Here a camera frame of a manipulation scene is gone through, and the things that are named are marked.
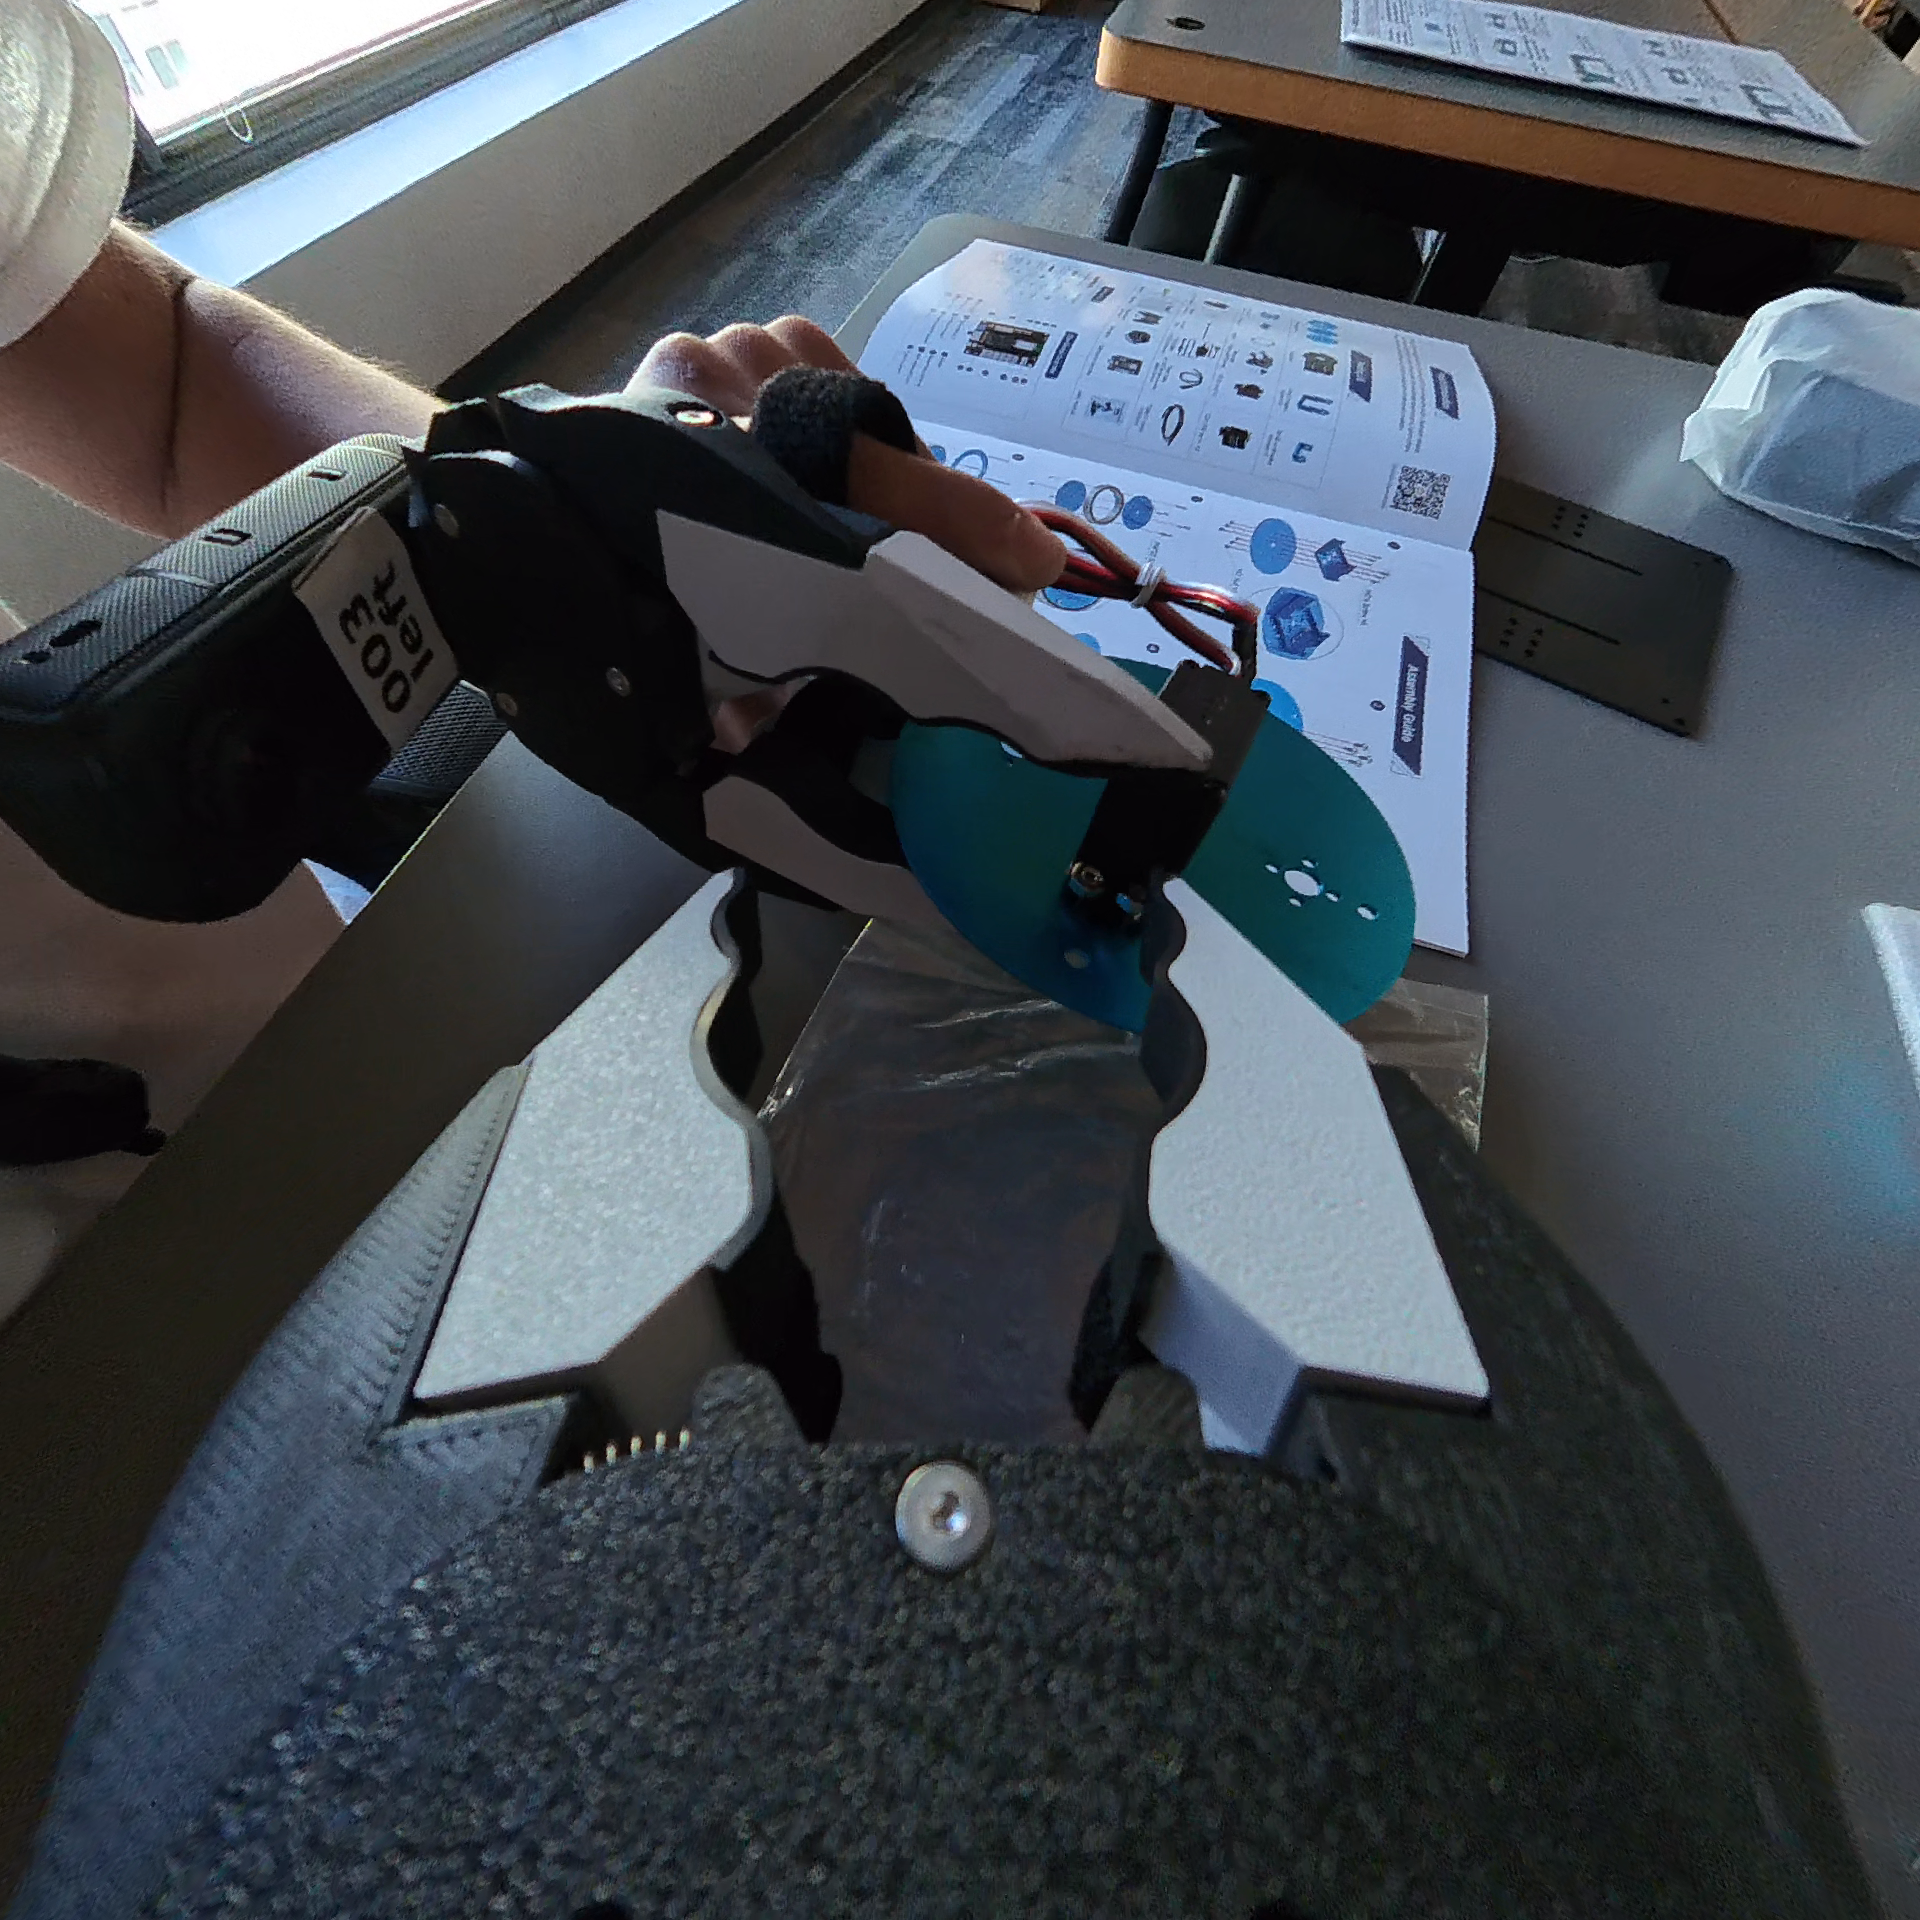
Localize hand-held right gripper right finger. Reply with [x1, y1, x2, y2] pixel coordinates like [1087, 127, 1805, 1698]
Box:
[1136, 878, 1495, 1469]

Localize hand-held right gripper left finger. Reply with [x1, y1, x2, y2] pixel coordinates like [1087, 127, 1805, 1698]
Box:
[408, 866, 776, 1442]

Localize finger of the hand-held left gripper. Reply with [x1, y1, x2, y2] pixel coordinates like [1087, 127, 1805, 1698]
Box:
[656, 515, 1216, 772]
[701, 678, 944, 920]

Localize blue round metal plate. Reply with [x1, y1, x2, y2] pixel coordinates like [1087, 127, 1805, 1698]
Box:
[889, 656, 1420, 1037]

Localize black servo motor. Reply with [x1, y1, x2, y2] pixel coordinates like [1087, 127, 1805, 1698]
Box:
[1068, 656, 1273, 920]

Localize person's left forearm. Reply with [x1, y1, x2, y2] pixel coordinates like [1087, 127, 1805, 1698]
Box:
[0, 221, 454, 544]

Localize dark grey desk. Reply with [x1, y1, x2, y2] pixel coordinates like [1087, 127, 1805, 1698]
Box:
[0, 211, 1920, 1920]

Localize person's left hand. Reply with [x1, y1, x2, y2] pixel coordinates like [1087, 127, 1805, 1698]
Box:
[626, 310, 1071, 591]

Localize clear plastic bag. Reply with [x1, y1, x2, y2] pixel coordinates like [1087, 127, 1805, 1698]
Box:
[754, 911, 1490, 1444]

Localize white instruction sheet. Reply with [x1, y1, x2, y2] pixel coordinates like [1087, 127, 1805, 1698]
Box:
[831, 236, 1501, 963]

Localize white foam sheet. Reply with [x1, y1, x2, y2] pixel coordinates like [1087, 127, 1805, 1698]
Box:
[1861, 900, 1920, 1100]

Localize large glass window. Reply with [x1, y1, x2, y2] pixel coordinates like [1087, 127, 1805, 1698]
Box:
[66, 0, 512, 154]

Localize black flat metal plate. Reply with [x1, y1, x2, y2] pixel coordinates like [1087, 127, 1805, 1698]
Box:
[1473, 476, 1736, 741]

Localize wooden top table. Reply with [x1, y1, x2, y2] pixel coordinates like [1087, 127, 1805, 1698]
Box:
[1094, 0, 1920, 252]

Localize paper sheet on far table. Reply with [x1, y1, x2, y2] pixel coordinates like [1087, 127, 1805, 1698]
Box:
[1338, 0, 1870, 148]

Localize white plastic bag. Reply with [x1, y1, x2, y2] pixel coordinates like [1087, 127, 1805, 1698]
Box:
[1680, 288, 1920, 568]

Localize black lanyard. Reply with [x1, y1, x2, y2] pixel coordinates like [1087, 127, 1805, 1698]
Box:
[0, 1053, 168, 1167]

